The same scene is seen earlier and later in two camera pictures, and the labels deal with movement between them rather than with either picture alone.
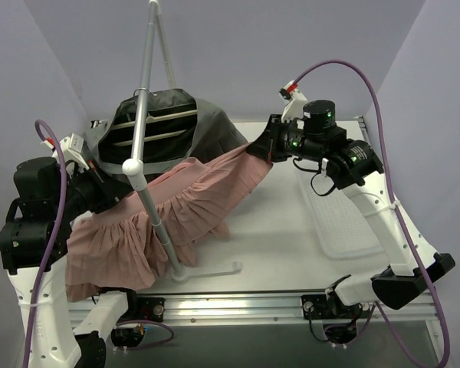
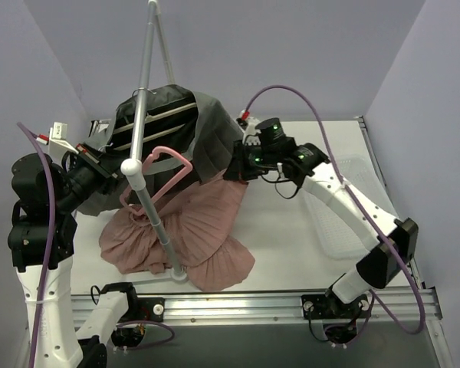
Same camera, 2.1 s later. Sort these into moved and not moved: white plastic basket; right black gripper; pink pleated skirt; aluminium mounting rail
Moved: right black gripper; pink pleated skirt
Not moved: white plastic basket; aluminium mounting rail
